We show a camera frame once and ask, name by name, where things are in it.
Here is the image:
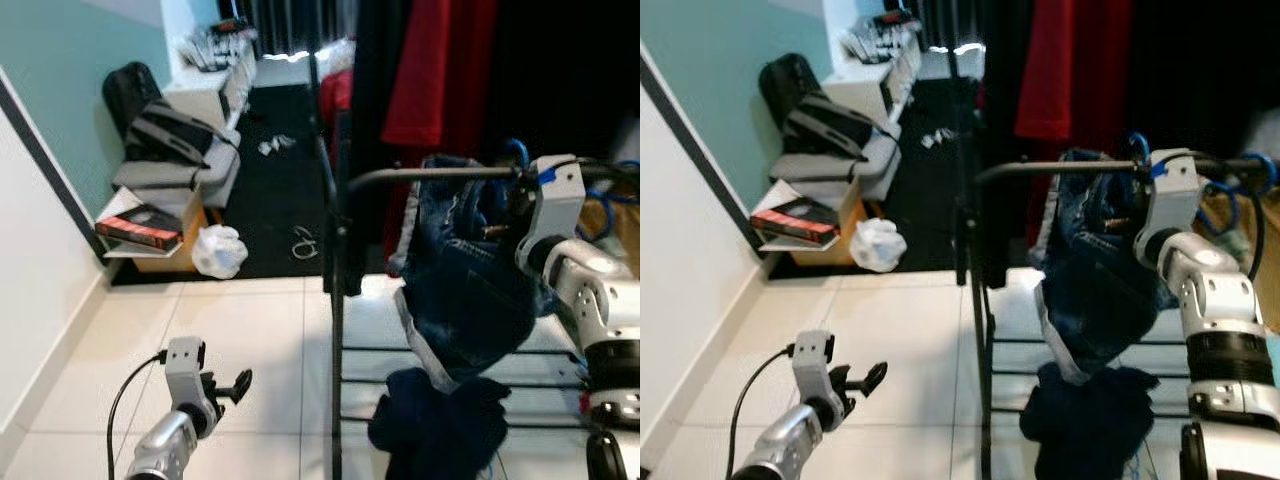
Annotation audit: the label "red and black box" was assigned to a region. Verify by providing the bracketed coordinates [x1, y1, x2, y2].
[94, 205, 187, 257]
[750, 196, 843, 248]

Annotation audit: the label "black wall trim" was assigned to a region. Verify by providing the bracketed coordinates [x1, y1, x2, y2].
[640, 42, 773, 263]
[0, 62, 109, 266]

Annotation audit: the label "white desk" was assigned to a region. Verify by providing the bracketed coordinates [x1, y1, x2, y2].
[160, 0, 258, 133]
[822, 0, 926, 129]

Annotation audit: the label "black hanging coat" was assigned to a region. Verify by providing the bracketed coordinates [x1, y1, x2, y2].
[975, 0, 1041, 291]
[345, 0, 421, 296]

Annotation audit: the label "white plastic bag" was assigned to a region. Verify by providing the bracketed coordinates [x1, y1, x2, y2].
[853, 216, 909, 275]
[191, 224, 249, 281]

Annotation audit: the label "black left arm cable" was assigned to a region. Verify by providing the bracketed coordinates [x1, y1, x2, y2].
[105, 350, 171, 480]
[728, 344, 798, 480]

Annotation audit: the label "blue denim jeans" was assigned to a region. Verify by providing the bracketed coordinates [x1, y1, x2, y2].
[1030, 147, 1183, 387]
[388, 152, 563, 394]

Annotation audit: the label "black metal clothes rack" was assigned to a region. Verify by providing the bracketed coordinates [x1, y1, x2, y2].
[955, 105, 1280, 480]
[318, 108, 641, 480]

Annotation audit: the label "black backpack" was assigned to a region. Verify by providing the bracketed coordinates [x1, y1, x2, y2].
[757, 52, 819, 133]
[102, 62, 163, 143]

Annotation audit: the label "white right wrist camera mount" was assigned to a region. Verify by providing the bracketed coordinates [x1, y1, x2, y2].
[520, 154, 588, 251]
[1135, 147, 1203, 243]

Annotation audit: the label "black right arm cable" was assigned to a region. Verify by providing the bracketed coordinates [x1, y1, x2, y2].
[1198, 155, 1266, 286]

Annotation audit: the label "black hanging garment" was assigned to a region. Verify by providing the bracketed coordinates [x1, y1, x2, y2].
[1125, 0, 1280, 161]

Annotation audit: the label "crumpled navy garment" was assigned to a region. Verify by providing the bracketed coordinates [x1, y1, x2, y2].
[367, 366, 513, 480]
[1020, 362, 1163, 480]

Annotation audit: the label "brown cardboard box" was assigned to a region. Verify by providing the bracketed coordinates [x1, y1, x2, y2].
[795, 195, 869, 267]
[133, 205, 208, 273]

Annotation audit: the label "red hanging garment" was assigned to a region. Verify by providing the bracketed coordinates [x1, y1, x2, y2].
[1013, 0, 1133, 143]
[380, 0, 499, 151]

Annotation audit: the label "grey cable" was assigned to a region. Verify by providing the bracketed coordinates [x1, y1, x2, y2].
[289, 226, 322, 264]

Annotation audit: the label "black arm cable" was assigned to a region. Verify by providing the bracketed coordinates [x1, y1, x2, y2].
[1198, 155, 1266, 286]
[728, 344, 798, 480]
[105, 350, 171, 480]

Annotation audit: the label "grey chair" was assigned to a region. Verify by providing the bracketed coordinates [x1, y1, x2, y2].
[110, 135, 243, 216]
[770, 128, 903, 209]

